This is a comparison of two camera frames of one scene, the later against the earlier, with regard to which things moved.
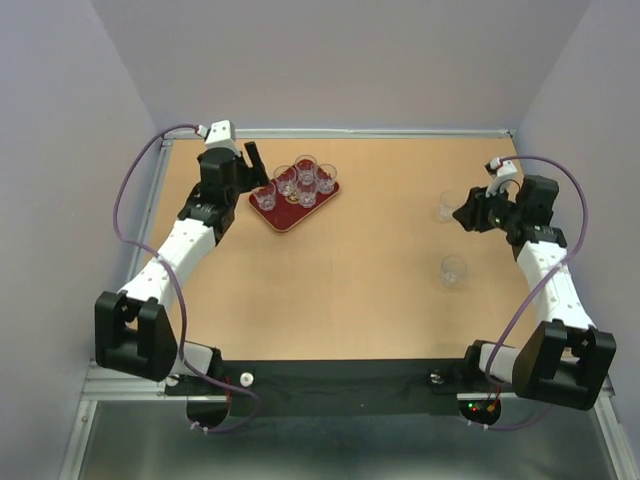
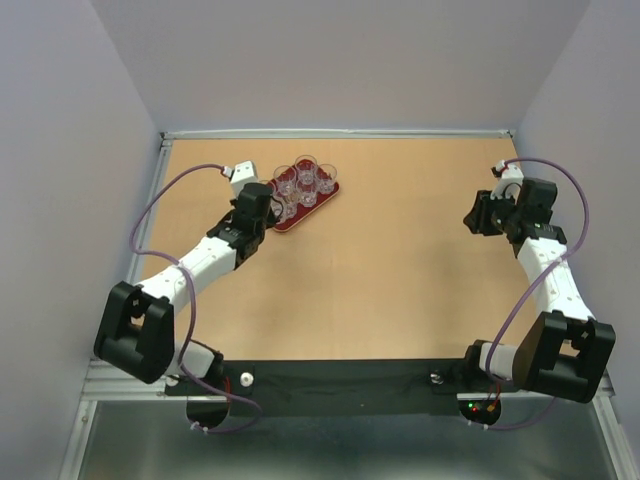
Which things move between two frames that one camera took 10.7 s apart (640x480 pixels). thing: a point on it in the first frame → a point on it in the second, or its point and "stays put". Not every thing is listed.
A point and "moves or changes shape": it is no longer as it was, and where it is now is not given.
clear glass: x=453 y=270 → x=306 y=192
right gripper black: x=474 y=208 stays put
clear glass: x=306 y=168 stays put
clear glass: x=326 y=176 stays put
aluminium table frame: x=139 y=431 stays put
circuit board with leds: x=483 y=412 stays put
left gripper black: x=254 y=176 → x=270 y=222
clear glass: x=285 y=177 stays put
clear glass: x=265 y=196 moves or changes shape
